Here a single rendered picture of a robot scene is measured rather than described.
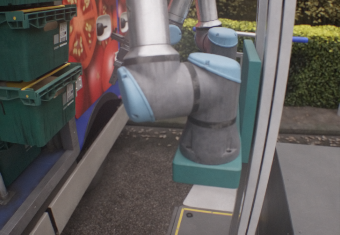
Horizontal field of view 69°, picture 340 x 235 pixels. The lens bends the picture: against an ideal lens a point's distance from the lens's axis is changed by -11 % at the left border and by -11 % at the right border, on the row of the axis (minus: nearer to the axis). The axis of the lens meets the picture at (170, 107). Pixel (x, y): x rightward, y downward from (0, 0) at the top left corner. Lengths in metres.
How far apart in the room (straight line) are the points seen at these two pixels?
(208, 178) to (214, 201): 1.53
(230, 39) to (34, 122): 0.81
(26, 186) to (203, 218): 0.94
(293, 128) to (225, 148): 2.70
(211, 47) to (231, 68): 0.51
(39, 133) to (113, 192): 1.26
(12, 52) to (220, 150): 0.78
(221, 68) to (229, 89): 0.05
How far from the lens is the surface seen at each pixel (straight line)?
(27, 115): 1.10
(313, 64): 3.77
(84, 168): 1.78
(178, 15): 1.00
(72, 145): 1.59
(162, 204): 2.12
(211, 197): 2.19
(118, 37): 1.14
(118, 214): 2.08
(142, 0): 0.55
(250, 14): 5.69
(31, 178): 1.46
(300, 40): 1.89
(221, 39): 1.04
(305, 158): 1.23
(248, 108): 0.72
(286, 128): 3.27
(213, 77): 0.55
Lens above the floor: 1.46
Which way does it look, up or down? 23 degrees down
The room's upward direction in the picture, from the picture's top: straight up
